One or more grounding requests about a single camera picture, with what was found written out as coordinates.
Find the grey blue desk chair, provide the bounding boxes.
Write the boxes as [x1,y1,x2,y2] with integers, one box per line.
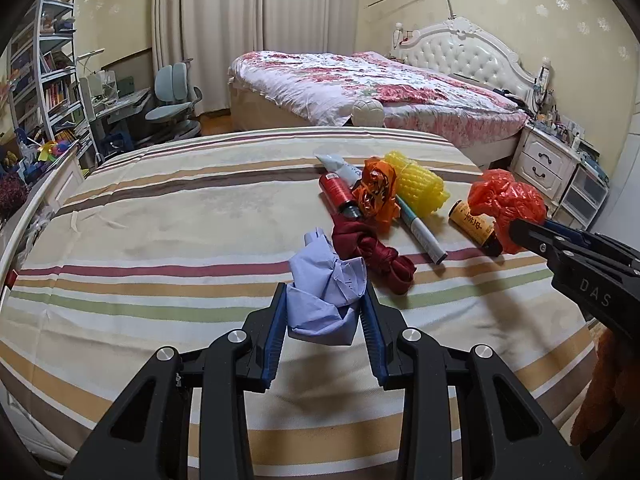
[145,58,203,142]

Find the clear plastic drawer unit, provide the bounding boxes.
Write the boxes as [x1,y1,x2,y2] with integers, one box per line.
[555,162,610,231]

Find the lavender paper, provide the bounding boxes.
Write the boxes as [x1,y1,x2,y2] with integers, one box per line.
[286,228,368,346]

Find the yellow brown small bottle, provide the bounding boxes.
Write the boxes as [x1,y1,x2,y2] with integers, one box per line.
[449,200,503,258]

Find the striped bed sheet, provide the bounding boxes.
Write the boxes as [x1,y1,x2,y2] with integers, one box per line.
[1,128,596,479]

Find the orange foil snack wrapper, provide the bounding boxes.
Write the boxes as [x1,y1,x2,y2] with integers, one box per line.
[352,157,400,235]

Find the orange red plastic bag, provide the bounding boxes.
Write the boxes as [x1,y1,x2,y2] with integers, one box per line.
[468,169,547,255]

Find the floral pink bed quilt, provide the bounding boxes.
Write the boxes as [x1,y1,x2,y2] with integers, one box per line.
[229,51,527,148]

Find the white round bedpost knob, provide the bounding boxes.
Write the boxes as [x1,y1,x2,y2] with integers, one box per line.
[350,99,385,128]

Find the yellow foam fruit net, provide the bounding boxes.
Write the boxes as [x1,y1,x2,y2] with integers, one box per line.
[383,151,450,219]

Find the white squeeze tube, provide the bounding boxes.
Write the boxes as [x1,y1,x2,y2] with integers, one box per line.
[316,154,362,190]

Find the red cylindrical tube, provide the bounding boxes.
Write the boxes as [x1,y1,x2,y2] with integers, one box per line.
[319,172,361,219]

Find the teal white marker pen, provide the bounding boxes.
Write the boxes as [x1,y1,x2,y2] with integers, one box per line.
[396,195,448,264]

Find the white bookshelf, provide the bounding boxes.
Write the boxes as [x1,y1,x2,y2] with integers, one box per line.
[6,0,98,157]

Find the beige curtains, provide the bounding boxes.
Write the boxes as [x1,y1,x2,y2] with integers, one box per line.
[152,0,358,114]

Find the white tufted headboard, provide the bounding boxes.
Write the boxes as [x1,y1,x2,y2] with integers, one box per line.
[390,16,535,103]

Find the white nightstand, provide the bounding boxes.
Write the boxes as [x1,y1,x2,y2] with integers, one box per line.
[510,125,579,211]

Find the study desk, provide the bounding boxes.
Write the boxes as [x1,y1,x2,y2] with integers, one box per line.
[79,77,151,162]

